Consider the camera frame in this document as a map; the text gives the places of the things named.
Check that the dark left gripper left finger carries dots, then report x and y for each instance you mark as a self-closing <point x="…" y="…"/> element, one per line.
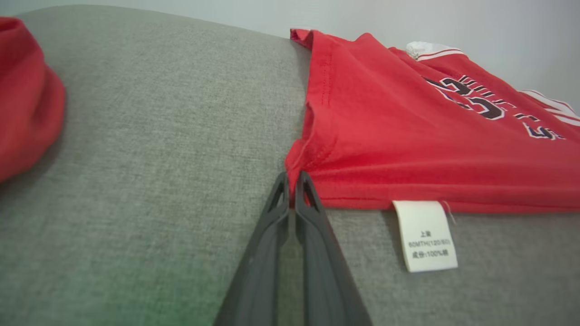
<point x="258" y="271"/>

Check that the red shorts with white stripe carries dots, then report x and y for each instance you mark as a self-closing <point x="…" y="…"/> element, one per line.
<point x="22" y="99"/>

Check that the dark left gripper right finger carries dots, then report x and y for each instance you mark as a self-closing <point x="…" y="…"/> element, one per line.
<point x="324" y="280"/>

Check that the red basketball jersey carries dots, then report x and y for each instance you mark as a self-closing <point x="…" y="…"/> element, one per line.
<point x="385" y="136"/>

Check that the grey fabric sofa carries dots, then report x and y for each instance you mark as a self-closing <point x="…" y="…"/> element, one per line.
<point x="158" y="158"/>

